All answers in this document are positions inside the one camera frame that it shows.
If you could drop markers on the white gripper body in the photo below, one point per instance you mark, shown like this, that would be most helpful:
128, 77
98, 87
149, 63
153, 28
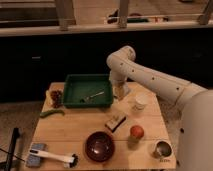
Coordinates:
121, 90

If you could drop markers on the metal fork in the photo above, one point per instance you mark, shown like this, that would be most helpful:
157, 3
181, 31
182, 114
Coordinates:
90, 97

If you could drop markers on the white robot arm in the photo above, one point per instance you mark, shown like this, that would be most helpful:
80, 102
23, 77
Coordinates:
195, 103

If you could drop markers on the white paper cup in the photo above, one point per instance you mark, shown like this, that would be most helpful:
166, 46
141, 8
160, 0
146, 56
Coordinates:
140, 101

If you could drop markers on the wooden block eraser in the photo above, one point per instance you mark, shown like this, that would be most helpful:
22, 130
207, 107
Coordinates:
115, 122

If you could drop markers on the green plastic tray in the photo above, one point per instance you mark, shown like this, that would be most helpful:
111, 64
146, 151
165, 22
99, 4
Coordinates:
78, 86

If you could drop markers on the dark red bowl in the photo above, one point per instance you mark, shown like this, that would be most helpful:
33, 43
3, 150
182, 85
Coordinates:
99, 146

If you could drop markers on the bunch of red grapes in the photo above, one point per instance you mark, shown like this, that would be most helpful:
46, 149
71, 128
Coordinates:
56, 97

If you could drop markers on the metal cup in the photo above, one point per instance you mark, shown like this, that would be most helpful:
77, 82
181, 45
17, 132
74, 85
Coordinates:
162, 149

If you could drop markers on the white dish brush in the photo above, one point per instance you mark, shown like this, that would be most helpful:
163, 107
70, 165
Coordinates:
71, 161

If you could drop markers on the white wooden railing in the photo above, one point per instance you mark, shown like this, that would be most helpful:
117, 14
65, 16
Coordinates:
49, 17

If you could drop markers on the black stand pole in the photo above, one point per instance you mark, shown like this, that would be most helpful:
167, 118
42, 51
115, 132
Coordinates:
9, 159

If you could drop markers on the blue sponge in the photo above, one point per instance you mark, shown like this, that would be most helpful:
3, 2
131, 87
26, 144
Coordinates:
34, 161

